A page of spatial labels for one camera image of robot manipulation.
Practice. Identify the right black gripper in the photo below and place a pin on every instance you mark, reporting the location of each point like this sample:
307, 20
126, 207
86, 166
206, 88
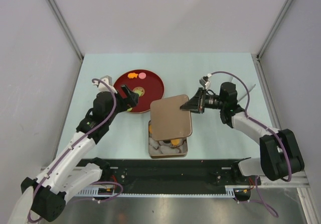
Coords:
197, 103

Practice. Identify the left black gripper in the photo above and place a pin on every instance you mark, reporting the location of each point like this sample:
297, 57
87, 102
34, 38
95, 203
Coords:
131, 101

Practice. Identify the round red plate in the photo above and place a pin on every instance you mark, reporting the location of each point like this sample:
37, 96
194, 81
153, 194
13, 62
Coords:
152, 88

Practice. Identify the gold tin lid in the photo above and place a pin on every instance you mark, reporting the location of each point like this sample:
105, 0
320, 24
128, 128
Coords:
168, 121

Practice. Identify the metal tongs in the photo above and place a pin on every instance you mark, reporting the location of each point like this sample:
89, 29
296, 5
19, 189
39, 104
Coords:
246, 93

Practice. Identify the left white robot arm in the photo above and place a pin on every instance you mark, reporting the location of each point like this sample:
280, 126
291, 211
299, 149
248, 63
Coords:
55, 186

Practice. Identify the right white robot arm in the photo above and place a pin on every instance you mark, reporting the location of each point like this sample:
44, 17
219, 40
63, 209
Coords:
280, 156

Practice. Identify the orange fish cookie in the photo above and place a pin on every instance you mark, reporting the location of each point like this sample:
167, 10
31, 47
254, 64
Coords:
132, 75

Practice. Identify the pink round cookie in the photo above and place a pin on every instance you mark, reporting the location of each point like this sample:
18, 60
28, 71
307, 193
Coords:
142, 75

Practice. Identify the gold square cookie tin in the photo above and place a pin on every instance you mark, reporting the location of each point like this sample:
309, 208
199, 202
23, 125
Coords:
164, 149

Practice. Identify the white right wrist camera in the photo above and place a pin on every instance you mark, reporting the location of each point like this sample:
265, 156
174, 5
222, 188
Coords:
205, 81

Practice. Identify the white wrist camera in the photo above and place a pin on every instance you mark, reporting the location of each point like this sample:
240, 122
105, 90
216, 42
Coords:
205, 81
105, 82

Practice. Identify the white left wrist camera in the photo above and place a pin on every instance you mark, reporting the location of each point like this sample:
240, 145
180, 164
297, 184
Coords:
105, 82

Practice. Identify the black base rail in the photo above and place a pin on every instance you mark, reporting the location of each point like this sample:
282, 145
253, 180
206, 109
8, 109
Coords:
186, 177

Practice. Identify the white cable duct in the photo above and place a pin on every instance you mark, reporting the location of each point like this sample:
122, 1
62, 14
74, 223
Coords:
98, 191

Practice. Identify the left aluminium frame post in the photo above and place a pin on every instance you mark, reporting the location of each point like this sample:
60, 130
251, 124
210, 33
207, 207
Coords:
54, 7

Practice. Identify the aluminium frame post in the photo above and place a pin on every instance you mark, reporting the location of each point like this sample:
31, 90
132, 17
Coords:
54, 7
276, 25

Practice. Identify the right aluminium frame post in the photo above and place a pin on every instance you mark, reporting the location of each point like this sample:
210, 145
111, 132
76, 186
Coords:
276, 25

